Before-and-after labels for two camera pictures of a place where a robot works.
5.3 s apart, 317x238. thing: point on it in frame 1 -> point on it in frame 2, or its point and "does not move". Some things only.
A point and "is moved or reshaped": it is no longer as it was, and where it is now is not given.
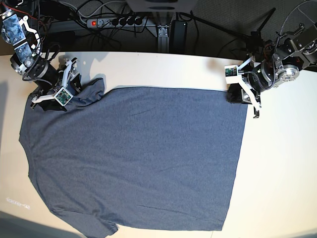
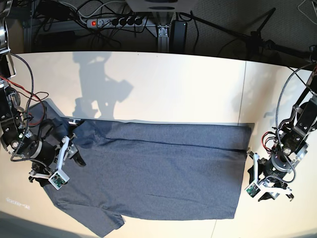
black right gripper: (252, 77) -> (266, 169)
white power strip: (123, 22) does not move
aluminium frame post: (163, 42) does not move
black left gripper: (52, 79) -> (46, 155)
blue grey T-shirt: (136, 156) is moved or reshaped
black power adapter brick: (179, 36) does not move
